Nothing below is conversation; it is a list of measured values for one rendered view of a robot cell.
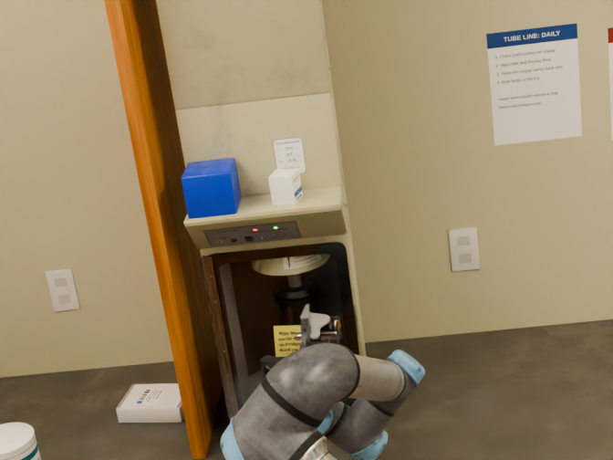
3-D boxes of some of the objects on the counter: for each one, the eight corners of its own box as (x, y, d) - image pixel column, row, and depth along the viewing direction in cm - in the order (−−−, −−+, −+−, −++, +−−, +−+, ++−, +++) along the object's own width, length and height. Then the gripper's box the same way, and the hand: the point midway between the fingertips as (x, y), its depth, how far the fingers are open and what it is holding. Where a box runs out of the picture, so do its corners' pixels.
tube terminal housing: (242, 381, 285) (191, 80, 257) (371, 370, 282) (334, 64, 254) (231, 434, 261) (173, 110, 234) (372, 423, 258) (331, 92, 231)
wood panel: (218, 356, 299) (118, -214, 249) (230, 355, 299) (130, -215, 249) (192, 459, 254) (62, -212, 204) (205, 458, 253) (78, -215, 203)
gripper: (346, 421, 229) (348, 373, 248) (334, 333, 222) (337, 291, 241) (303, 425, 230) (308, 377, 248) (290, 338, 223) (296, 295, 241)
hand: (308, 336), depth 245 cm, fingers open, 14 cm apart
